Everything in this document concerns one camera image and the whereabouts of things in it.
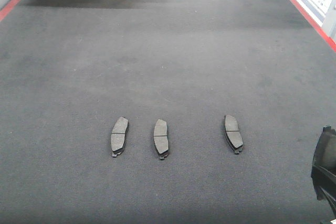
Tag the grey brake pad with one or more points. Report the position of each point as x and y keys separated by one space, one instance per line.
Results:
x=232 y=134
x=118 y=136
x=161 y=140
x=323 y=167

